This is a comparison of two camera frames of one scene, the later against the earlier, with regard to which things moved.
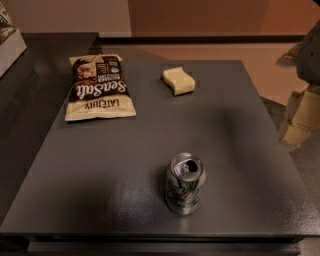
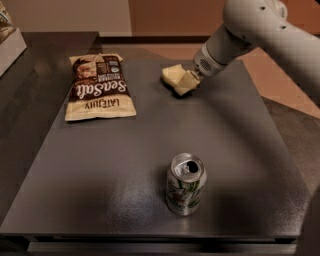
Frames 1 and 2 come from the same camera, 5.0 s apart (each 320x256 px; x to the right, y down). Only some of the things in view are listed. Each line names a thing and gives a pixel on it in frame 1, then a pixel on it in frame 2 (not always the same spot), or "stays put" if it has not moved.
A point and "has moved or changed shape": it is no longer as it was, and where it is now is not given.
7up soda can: (185, 176) stays put
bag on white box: (7, 27) stays put
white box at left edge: (10, 51) stays put
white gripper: (310, 58) to (206, 64)
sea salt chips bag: (98, 89) stays put
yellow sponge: (181, 81) has moved or changed shape
